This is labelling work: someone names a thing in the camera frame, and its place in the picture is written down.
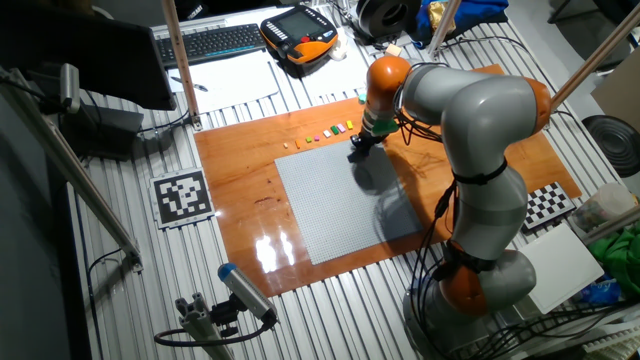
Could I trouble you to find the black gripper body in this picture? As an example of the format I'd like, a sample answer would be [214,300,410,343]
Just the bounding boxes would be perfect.
[351,127,386,149]

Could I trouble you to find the grey Lego baseplate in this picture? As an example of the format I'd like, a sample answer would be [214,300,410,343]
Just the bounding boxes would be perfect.
[273,139,424,267]

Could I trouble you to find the white crumpled tissue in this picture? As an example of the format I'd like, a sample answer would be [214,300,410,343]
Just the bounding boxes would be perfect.
[329,34,349,62]

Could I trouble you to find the black round spool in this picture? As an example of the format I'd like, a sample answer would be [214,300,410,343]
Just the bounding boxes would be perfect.
[355,0,424,44]

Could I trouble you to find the orange black teach pendant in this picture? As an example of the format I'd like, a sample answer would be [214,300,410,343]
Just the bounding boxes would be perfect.
[259,4,340,65]

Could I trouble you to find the glossy wooden board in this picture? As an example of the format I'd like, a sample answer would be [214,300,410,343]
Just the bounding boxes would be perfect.
[193,63,584,299]

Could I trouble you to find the gold foil wrap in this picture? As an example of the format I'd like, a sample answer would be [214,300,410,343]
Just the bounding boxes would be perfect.
[429,1,457,32]

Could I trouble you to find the blue cloth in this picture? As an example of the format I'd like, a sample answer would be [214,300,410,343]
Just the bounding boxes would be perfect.
[414,0,510,37]

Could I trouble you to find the dark pen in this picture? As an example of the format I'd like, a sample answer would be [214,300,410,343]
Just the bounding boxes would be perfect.
[169,75,209,93]

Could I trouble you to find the black computer keyboard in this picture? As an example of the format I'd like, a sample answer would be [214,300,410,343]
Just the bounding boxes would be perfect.
[153,22,267,70]

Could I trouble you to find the black white fiducial marker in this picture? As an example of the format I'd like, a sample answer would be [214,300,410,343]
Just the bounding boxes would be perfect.
[149,167,216,230]

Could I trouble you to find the black white checkerboard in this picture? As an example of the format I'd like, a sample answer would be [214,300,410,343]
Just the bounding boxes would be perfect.
[522,181,577,231]

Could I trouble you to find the white flat box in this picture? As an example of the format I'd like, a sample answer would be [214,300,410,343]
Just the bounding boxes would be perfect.
[514,222,606,316]

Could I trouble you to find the short aluminium profile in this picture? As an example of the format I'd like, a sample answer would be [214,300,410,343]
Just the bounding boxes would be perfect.
[174,292,236,360]

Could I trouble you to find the clear plastic jar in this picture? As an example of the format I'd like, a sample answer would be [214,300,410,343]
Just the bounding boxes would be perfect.
[569,182,639,234]

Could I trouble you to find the black ribbed round object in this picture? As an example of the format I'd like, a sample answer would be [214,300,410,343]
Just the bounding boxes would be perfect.
[582,115,640,179]

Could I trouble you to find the dark box under monitor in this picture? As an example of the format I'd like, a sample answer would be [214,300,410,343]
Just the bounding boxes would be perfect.
[59,102,145,161]

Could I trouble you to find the blue plastic bag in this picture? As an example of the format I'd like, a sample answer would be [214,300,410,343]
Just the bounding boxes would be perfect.
[574,277,624,306]

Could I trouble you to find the black computer monitor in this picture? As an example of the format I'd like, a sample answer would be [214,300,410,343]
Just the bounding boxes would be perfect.
[0,0,177,112]

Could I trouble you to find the green cloth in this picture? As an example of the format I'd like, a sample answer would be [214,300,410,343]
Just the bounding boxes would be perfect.
[599,234,640,296]

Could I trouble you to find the white ribbed plastic part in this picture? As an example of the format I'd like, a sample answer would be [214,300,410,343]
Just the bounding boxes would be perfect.
[582,324,640,356]

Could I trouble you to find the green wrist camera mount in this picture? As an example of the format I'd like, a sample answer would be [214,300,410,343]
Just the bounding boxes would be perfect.
[370,118,400,137]

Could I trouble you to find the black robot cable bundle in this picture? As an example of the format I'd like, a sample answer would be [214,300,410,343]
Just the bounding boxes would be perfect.
[392,59,504,360]

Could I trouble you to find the silver frame post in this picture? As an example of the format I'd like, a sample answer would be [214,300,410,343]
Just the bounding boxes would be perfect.
[427,0,462,54]

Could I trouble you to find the silver camera with blue end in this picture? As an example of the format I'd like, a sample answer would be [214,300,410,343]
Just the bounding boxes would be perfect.
[217,262,279,324]

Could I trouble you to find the black monitor cable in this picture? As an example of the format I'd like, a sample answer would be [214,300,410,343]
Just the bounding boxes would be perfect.
[137,109,191,135]

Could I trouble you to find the slanted frame post with bracket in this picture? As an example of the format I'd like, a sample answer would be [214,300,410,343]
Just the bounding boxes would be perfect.
[160,0,204,132]

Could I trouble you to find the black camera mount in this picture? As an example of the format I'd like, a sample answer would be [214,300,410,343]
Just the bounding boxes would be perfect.
[209,294,242,339]

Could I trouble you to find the black cables beside robot base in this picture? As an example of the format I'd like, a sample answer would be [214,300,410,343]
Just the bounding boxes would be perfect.
[449,299,640,360]

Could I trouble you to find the slanted bare frame post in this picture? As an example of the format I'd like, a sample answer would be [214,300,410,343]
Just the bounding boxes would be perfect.
[549,2,640,114]

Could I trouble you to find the black camera cable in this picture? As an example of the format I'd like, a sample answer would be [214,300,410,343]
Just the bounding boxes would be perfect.
[153,312,279,349]

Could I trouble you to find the long aluminium frame beam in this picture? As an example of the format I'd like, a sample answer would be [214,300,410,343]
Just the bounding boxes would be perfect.
[0,67,144,274]

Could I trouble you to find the silver camera on beam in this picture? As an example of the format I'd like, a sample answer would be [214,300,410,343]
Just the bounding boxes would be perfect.
[59,62,81,115]

